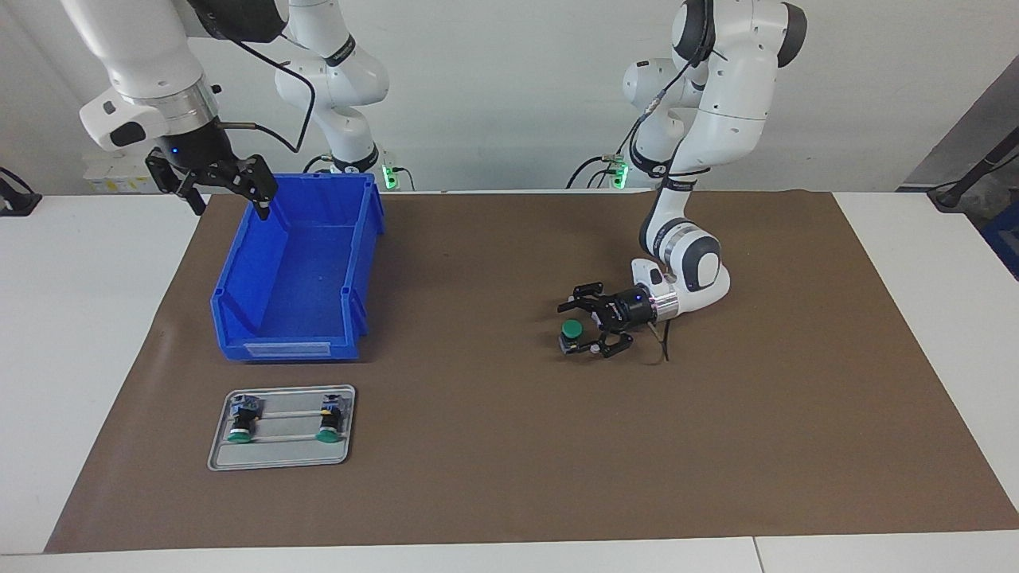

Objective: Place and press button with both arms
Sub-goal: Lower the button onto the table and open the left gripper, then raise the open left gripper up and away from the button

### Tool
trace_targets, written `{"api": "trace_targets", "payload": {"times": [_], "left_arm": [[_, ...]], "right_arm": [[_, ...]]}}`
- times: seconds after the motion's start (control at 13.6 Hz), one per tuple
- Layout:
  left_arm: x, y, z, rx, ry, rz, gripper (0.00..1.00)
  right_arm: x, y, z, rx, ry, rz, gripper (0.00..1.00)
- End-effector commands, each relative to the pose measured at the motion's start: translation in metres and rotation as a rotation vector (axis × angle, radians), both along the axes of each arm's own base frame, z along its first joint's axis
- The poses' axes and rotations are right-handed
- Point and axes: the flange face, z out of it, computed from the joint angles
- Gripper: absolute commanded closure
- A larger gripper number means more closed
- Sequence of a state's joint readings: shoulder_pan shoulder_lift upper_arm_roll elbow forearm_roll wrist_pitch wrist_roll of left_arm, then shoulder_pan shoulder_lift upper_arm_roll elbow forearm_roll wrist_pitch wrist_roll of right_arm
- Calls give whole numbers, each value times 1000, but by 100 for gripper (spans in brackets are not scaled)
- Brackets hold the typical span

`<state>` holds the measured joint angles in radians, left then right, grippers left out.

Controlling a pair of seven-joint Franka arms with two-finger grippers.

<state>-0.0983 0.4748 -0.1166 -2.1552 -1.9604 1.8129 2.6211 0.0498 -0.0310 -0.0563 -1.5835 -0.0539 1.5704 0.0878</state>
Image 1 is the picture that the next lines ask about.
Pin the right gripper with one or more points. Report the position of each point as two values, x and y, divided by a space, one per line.
195 147

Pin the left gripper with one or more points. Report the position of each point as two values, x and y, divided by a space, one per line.
629 309

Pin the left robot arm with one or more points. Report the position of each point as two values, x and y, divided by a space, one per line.
732 87

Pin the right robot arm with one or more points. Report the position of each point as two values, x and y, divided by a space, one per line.
151 56

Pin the green push button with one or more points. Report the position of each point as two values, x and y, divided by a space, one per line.
241 422
571 329
329 422

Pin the blue plastic bin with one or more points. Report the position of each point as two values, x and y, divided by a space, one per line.
302 278

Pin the black stand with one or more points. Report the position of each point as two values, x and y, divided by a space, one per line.
967 179
16 199

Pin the grey metal tray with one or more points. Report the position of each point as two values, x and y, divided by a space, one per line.
279 454

